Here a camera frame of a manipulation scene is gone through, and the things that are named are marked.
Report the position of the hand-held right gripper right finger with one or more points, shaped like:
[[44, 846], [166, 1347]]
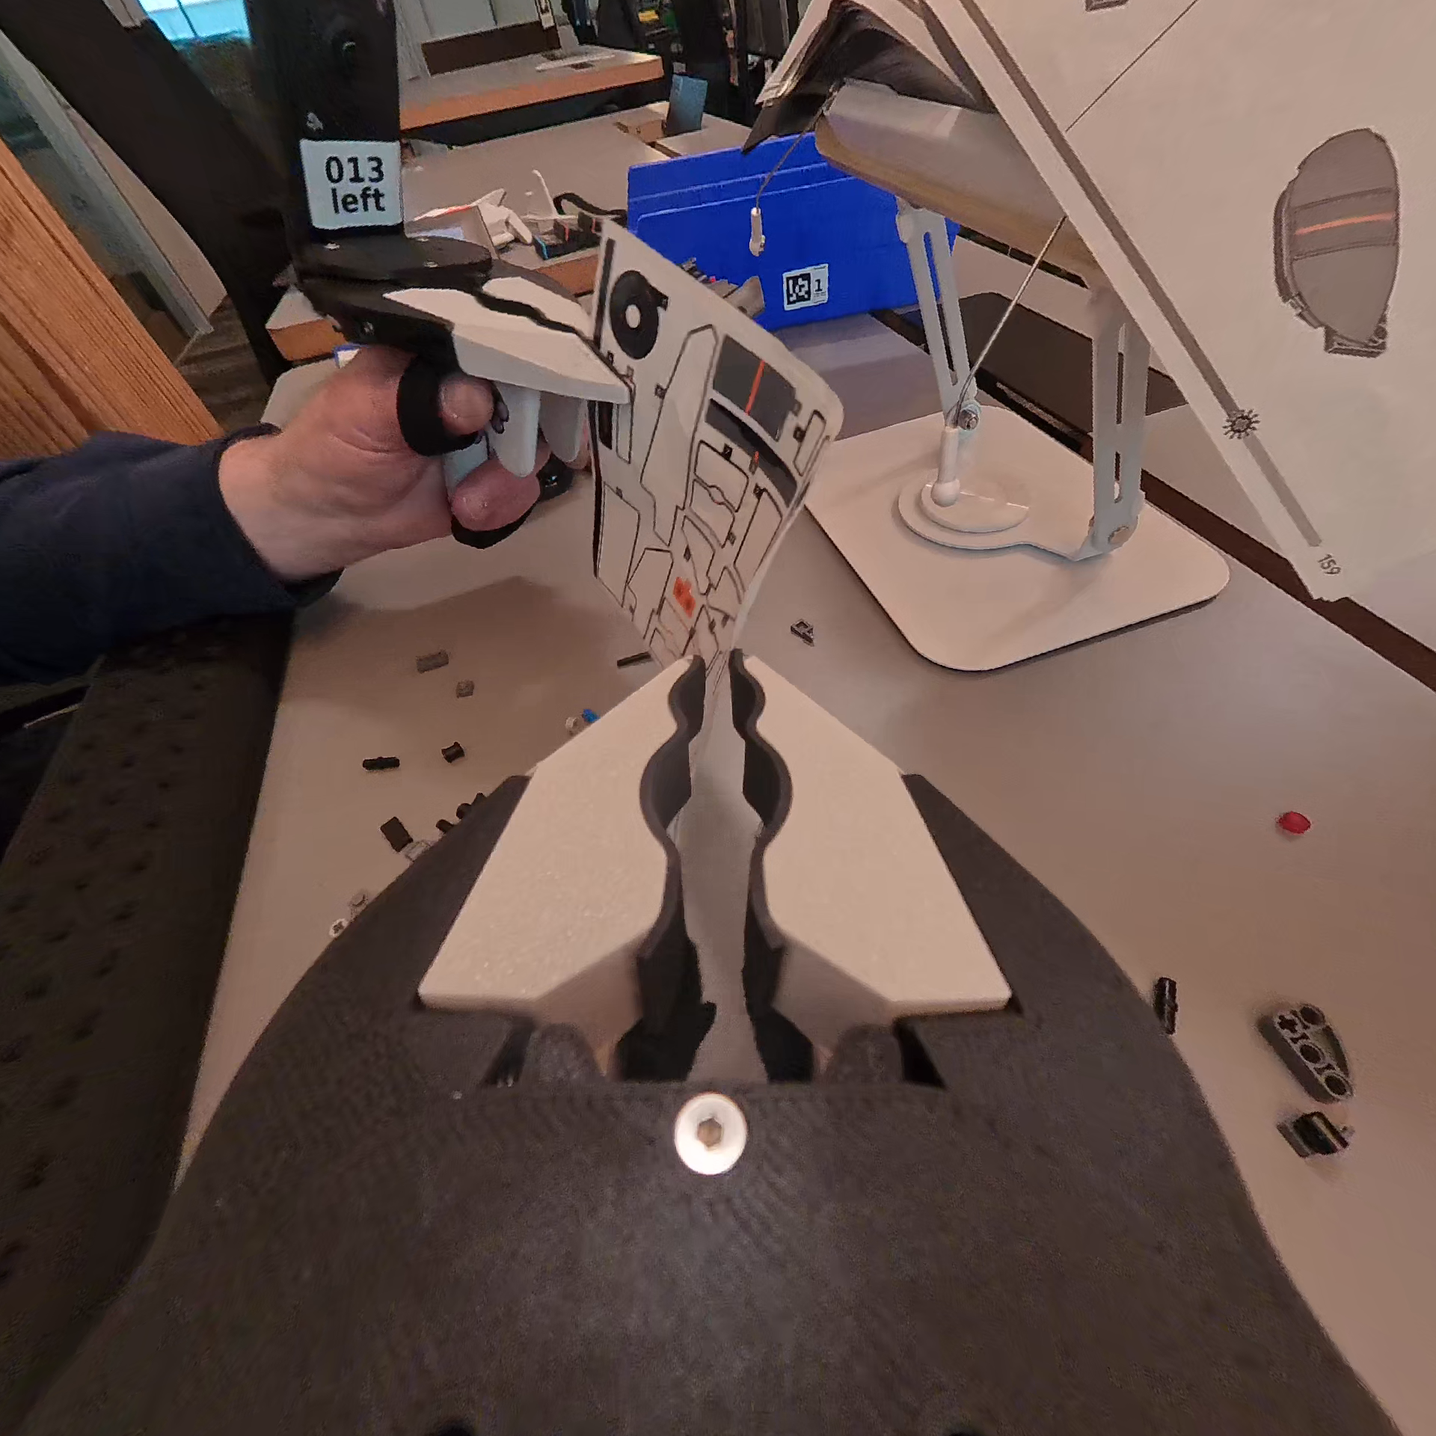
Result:
[[875, 897]]

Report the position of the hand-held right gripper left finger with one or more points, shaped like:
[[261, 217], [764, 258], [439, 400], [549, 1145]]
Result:
[[549, 897]]

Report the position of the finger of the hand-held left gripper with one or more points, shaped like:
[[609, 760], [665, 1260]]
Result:
[[538, 364], [538, 301]]

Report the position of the lego sticker sheet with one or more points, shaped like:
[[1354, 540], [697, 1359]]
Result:
[[718, 448]]

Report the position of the person's left forearm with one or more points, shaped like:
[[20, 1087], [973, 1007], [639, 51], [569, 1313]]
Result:
[[111, 538]]

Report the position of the dark grey thick lego liftarm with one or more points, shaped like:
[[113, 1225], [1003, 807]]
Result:
[[1306, 1048]]

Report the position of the black and grey lego clip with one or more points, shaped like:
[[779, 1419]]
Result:
[[1313, 1133]]

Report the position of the lego instruction booklet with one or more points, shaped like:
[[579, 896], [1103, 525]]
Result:
[[1178, 167]]

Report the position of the person's left hand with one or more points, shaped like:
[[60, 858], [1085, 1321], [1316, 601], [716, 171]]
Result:
[[325, 482]]

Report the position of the blue plastic bin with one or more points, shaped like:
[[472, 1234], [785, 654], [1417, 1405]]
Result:
[[696, 224]]

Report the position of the wooden desk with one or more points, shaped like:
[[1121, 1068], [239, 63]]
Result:
[[526, 89]]

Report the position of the wooden panel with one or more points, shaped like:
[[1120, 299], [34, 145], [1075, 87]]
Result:
[[67, 337]]

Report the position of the white book stand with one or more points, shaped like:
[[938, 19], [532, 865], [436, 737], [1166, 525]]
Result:
[[1065, 595]]

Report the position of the black perforated pad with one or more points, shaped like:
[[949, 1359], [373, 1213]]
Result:
[[111, 954]]

